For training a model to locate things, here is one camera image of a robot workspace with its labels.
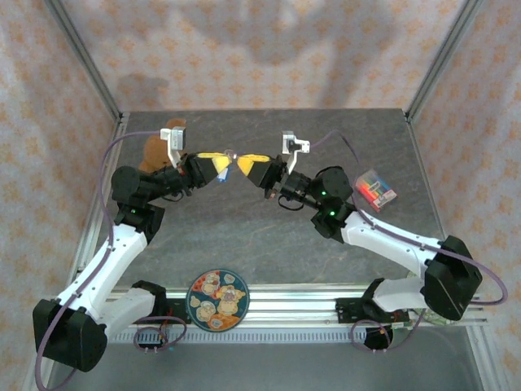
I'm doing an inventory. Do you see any aluminium frame post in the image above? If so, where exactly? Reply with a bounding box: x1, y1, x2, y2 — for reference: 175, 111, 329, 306
43, 0, 125, 123
405, 0, 484, 123

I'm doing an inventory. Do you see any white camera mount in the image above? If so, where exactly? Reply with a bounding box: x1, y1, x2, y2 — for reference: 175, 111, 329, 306
160, 128, 182, 169
284, 140, 311, 175

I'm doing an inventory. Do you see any grey slotted cable duct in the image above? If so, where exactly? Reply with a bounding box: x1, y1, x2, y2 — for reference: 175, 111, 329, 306
107, 330, 477, 345

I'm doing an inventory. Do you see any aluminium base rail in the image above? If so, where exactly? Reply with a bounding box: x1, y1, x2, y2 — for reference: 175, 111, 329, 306
101, 283, 489, 327

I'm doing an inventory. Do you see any green floral plate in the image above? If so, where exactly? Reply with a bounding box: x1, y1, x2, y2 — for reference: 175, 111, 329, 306
406, 271, 453, 327

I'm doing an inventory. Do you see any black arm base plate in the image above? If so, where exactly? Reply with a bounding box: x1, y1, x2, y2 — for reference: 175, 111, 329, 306
334, 298, 392, 326
121, 298, 192, 326

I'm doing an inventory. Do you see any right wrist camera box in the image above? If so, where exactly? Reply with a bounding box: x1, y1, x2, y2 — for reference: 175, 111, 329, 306
282, 130, 311, 156

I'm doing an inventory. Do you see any aluminium side rail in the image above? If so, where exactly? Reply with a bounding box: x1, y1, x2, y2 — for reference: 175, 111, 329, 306
402, 109, 455, 261
68, 112, 131, 286

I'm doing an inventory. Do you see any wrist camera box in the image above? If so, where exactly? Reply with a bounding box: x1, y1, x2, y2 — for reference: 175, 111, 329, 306
160, 126, 188, 152
282, 130, 311, 156

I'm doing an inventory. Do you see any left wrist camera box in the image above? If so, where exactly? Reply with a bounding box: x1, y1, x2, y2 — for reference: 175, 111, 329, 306
160, 126, 188, 152

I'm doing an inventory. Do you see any round cartoon plate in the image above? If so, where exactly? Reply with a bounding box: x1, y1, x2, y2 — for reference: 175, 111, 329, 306
186, 267, 250, 333

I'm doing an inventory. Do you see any grey metal panel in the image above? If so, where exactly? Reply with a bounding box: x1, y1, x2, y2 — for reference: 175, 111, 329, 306
44, 341, 485, 391

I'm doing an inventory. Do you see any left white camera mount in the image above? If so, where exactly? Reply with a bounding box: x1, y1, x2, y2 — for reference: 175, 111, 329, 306
160, 128, 182, 169

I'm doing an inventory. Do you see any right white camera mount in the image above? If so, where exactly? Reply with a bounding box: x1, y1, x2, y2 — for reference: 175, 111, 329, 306
284, 140, 311, 175

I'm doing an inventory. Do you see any brown plush toy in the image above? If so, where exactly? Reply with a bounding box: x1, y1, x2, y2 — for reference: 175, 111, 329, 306
138, 117, 188, 174

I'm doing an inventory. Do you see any colour marker pack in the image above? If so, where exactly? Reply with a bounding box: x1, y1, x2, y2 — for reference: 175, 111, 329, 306
354, 169, 399, 213

